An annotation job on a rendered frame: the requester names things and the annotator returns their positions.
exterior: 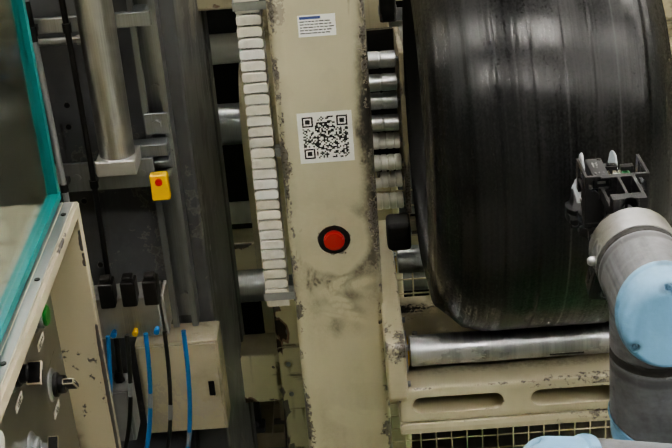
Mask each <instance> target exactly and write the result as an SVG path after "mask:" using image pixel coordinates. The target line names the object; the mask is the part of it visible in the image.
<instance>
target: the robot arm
mask: <svg viewBox="0 0 672 448"><path fill-rule="evenodd" d="M641 167H642V168H643V170H644V172H640V171H641ZM643 178H644V179H643ZM638 181H639V182H641V183H642V184H640V183H639V182H638ZM649 184H650V172H649V171H648V169H647V167H646V166H645V164H644V162H643V160H642V159H641V157H640V155H639V154H636V167H635V172H634V165H633V164H632V163H627V164H620V167H619V169H618V164H617V156H616V153H615V152H614V151H613V150H611V151H610V153H609V158H608V163H607V162H606V163H604V164H603V162H602V160H601V158H597V159H585V165H584V157H583V153H580V154H579V158H577V159H576V179H575V180H574V183H573V185H572V187H571V197H570V199H569V201H567V202H565V218H566V220H567V221H568V222H569V223H570V228H578V232H579V236H582V237H584V238H586V239H588V240H589V257H588V258H587V264H588V265H589V268H588V272H587V276H586V280H585V282H586V287H587V293H588V298H589V300H599V299H600V300H607V303H608V307H609V387H610V400H609V402H608V414H609V417H610V425H611V434H612V437H613V439H604V438H596V437H595V436H594V435H592V434H586V433H582V434H578V435H576V436H574V437H570V436H540V437H537V438H534V439H532V440H530V441H529V442H528V443H527V444H526V445H525V446H524V447H523V448H672V228H671V226H670V225H669V223H668V222H667V220H666V219H665V218H664V217H662V216H661V215H660V214H659V213H657V212H654V211H652V210H650V209H649Z"/></svg>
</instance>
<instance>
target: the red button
mask: <svg viewBox="0 0 672 448"><path fill-rule="evenodd" d="M344 243H345V238H344V235H343V234H342V233H341V232H340V231H337V230H332V231H329V232H327V233H326V234H325V236H324V245H325V246H326V248H328V249H330V250H339V249H341V248H342V247H343V245H344Z"/></svg>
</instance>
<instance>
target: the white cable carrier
mask: <svg viewBox="0 0 672 448"><path fill-rule="evenodd" d="M248 1H261V0H234V2H248ZM262 13H263V10H251V11H237V12H235V14H236V25H237V36H238V37H239V39H238V46H239V49H240V52H239V55H240V60H241V71H242V81H243V82H244V84H243V91H244V93H245V95H244V101H245V104H246V108H245V110H246V115H247V126H248V136H249V146H250V156H251V165H252V168H253V171H252V174H253V179H254V180H253V185H254V189H255V192H254V194H255V199H256V209H257V219H258V229H259V237H260V247H261V258H262V265H263V269H264V270H263V274H264V278H265V280H264V283H265V294H266V293H280V292H294V286H293V280H289V275H288V265H287V256H286V246H285V237H284V233H285V231H284V220H283V217H282V207H281V198H280V194H281V191H280V187H279V178H278V168H277V164H278V161H277V157H281V153H280V144H275V137H274V126H273V123H274V119H273V116H272V105H271V95H270V84H269V74H268V63H267V52H266V51H265V50H266V42H265V40H264V37H265V31H264V29H263V24H264V22H263V18H262ZM266 302H267V307H276V306H288V305H290V302H289V300H275V301H266Z"/></svg>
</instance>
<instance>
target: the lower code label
mask: <svg viewBox="0 0 672 448"><path fill-rule="evenodd" d="M296 116H297V127H298V138H299V149H300V160H301V164H308V163H322V162H335V161H349V160H355V156H354V142H353V127H352V113H351V110H340V111H327V112H313V113H300V114H296Z"/></svg>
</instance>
